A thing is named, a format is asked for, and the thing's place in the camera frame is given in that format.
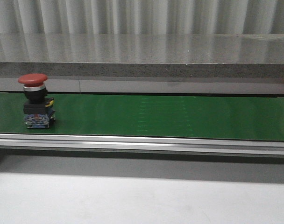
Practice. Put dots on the green conveyor belt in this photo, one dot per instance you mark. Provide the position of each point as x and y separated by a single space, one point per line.
161 124

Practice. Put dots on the red mushroom push button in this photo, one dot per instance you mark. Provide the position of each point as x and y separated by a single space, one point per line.
38 109

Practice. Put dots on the grey stone counter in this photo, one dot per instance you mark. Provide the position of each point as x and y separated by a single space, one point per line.
162 64

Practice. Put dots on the white pleated curtain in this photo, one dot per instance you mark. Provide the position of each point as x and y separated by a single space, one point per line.
155 17

